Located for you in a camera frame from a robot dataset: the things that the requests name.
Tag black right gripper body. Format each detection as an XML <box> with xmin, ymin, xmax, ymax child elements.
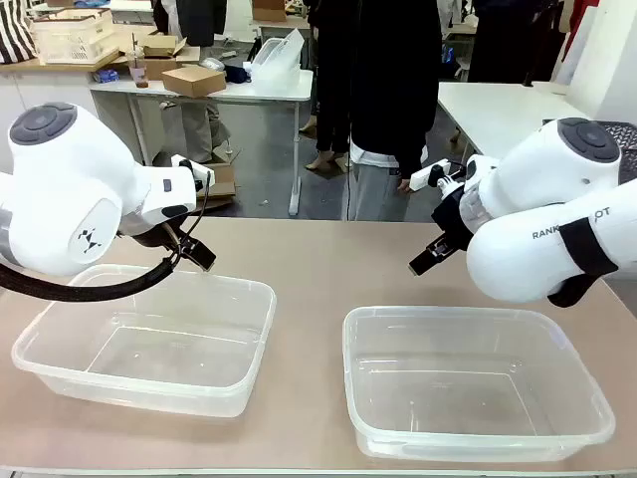
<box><xmin>430</xmin><ymin>183</ymin><xmax>479</xmax><ymax>250</ymax></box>

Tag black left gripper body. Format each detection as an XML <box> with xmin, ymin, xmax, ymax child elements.
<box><xmin>118</xmin><ymin>221</ymin><xmax>180</xmax><ymax>251</ymax></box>

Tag clear plastic bin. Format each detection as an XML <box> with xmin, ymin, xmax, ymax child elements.
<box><xmin>10</xmin><ymin>263</ymin><xmax>278</xmax><ymax>418</ymax></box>
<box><xmin>342</xmin><ymin>306</ymin><xmax>617</xmax><ymax>462</ymax></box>

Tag person's left forearm black sleeve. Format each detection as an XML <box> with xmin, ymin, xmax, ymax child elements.
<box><xmin>395</xmin><ymin>99</ymin><xmax>442</xmax><ymax>179</ymax></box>

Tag cardboard box on floor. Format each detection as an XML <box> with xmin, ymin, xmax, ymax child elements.
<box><xmin>197</xmin><ymin>161</ymin><xmax>238</xmax><ymax>210</ymax></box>

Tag person's grey trousers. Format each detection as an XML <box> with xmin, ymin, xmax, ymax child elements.
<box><xmin>347</xmin><ymin>161</ymin><xmax>417</xmax><ymax>221</ymax></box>

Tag person's white shirt hem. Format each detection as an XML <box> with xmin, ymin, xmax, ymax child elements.
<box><xmin>349</xmin><ymin>142</ymin><xmax>399</xmax><ymax>168</ymax></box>

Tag white side table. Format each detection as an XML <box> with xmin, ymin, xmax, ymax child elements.
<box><xmin>437</xmin><ymin>82</ymin><xmax>594</xmax><ymax>161</ymax></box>

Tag bystander in beige trousers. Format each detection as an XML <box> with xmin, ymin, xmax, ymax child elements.
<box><xmin>151</xmin><ymin>0</ymin><xmax>235</xmax><ymax>166</ymax></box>

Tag bystander in black coat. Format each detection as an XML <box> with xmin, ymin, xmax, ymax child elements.
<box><xmin>301</xmin><ymin>0</ymin><xmax>352</xmax><ymax>176</ymax></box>

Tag person in black clothes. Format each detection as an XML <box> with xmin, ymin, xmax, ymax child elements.
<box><xmin>318</xmin><ymin>0</ymin><xmax>443</xmax><ymax>179</ymax></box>

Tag closed brown cardboard box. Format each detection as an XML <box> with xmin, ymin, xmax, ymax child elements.
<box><xmin>160</xmin><ymin>64</ymin><xmax>228</xmax><ymax>99</ymax></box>

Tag plastic cup with straw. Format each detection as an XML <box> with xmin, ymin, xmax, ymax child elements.
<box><xmin>127</xmin><ymin>33</ymin><xmax>151</xmax><ymax>90</ymax></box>

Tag white folding table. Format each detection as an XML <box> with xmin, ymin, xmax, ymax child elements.
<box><xmin>89</xmin><ymin>69</ymin><xmax>316</xmax><ymax>216</ymax></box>

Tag white cabinet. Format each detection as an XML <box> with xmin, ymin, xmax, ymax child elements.
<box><xmin>0</xmin><ymin>69</ymin><xmax>145</xmax><ymax>168</ymax></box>

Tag open brown cardboard box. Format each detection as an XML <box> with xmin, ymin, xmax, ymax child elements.
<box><xmin>126</xmin><ymin>33</ymin><xmax>201</xmax><ymax>81</ymax></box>

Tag bystander in dark clothes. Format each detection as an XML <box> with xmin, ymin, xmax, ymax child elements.
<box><xmin>467</xmin><ymin>0</ymin><xmax>566</xmax><ymax>85</ymax></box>

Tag clear lidded storage box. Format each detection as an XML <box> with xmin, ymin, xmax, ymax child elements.
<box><xmin>247</xmin><ymin>28</ymin><xmax>306</xmax><ymax>85</ymax></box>

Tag white plastic crate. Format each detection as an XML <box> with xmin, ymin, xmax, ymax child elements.
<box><xmin>32</xmin><ymin>7</ymin><xmax>120</xmax><ymax>66</ymax></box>

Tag white leaning board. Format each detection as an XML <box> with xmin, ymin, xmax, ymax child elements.
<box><xmin>551</xmin><ymin>0</ymin><xmax>601</xmax><ymax>86</ymax></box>

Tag black white striped bag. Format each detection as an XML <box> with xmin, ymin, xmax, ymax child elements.
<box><xmin>0</xmin><ymin>0</ymin><xmax>40</xmax><ymax>65</ymax></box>

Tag small distant cardboard box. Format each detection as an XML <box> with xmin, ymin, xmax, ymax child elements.
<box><xmin>251</xmin><ymin>0</ymin><xmax>291</xmax><ymax>24</ymax></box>

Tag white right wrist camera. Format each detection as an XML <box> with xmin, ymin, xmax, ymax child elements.
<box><xmin>410</xmin><ymin>157</ymin><xmax>469</xmax><ymax>191</ymax></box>

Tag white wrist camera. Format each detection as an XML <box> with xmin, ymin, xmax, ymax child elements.
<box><xmin>171</xmin><ymin>154</ymin><xmax>216</xmax><ymax>193</ymax></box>
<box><xmin>410</xmin><ymin>157</ymin><xmax>469</xmax><ymax>191</ymax></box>

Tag thin black camera cable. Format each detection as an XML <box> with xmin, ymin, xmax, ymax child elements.
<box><xmin>186</xmin><ymin>168</ymin><xmax>211</xmax><ymax>241</ymax></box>

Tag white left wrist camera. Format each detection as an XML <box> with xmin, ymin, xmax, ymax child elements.
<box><xmin>171</xmin><ymin>154</ymin><xmax>216</xmax><ymax>193</ymax></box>

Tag black velcro strap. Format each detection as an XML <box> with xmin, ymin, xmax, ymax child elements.
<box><xmin>560</xmin><ymin>213</ymin><xmax>619</xmax><ymax>276</ymax></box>

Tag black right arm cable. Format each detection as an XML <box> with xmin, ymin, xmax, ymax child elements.
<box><xmin>546</xmin><ymin>272</ymin><xmax>606</xmax><ymax>309</ymax></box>

